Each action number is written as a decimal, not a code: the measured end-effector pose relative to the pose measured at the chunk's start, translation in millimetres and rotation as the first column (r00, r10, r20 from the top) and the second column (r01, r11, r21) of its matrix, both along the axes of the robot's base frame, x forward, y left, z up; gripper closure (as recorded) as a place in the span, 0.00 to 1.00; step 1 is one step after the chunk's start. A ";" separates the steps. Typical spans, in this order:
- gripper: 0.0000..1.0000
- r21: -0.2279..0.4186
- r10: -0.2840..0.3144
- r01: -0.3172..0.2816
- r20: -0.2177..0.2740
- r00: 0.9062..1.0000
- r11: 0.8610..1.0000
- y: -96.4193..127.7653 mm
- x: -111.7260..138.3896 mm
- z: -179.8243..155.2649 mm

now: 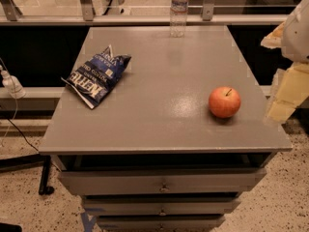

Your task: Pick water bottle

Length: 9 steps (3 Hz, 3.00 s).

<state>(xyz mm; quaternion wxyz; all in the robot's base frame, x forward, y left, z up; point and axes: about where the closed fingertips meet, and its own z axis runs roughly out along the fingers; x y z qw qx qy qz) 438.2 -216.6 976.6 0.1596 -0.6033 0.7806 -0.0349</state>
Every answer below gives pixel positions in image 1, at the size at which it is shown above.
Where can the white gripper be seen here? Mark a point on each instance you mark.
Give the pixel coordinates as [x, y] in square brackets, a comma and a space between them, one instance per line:
[297, 38]

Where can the clear plastic water bottle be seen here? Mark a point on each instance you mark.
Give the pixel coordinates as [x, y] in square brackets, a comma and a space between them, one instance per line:
[178, 17]

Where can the red apple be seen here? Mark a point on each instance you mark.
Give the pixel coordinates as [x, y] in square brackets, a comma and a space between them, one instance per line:
[224, 102]

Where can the top grey drawer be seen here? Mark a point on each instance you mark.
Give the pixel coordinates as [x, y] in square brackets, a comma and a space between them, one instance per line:
[161, 181]

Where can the grey drawer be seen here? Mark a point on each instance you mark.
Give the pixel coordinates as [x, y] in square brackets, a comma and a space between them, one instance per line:
[161, 181]
[162, 206]
[160, 223]

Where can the middle grey drawer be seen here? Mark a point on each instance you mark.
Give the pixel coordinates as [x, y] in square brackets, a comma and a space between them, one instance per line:
[162, 206]

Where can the blue Kettle chips bag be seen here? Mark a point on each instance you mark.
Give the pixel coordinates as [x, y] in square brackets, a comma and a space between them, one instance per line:
[98, 76]

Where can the bottom grey drawer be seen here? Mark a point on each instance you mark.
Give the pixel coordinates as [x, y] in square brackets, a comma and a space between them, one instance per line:
[160, 223]

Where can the metal window railing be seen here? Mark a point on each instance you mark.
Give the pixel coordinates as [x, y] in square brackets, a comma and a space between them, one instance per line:
[140, 12]

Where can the black metal stand leg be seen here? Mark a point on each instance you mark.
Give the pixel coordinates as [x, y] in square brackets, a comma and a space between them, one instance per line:
[27, 162]

